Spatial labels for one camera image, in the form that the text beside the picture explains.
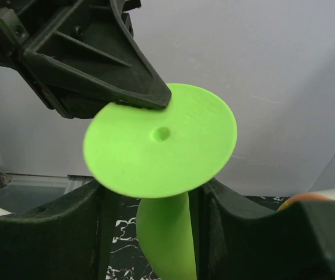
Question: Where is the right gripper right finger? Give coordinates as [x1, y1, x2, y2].
[189, 179, 335, 279]

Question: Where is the green wine glass front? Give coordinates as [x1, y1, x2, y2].
[83, 83, 237, 279]

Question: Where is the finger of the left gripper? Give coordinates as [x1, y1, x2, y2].
[33, 78, 118, 119]

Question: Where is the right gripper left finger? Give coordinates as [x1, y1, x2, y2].
[0, 180, 121, 279]

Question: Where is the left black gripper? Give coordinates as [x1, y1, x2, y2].
[0, 1, 171, 110]

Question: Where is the round cream drawer cabinet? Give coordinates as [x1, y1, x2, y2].
[277, 188, 335, 211]

